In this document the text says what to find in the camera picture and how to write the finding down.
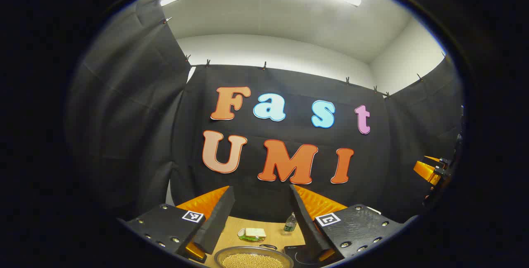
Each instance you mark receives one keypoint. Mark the clear plastic water bottle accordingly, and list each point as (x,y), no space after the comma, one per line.
(290,224)

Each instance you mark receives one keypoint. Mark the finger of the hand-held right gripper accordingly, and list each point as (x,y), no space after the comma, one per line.
(425,171)

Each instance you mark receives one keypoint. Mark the small white plate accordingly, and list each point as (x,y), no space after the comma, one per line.
(240,233)

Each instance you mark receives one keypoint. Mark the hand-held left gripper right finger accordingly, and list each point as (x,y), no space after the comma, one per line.
(308,226)

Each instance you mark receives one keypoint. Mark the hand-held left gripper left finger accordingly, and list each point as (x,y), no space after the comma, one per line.
(217,222)

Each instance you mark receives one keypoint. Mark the pile of soybeans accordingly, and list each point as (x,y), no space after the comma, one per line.
(252,262)

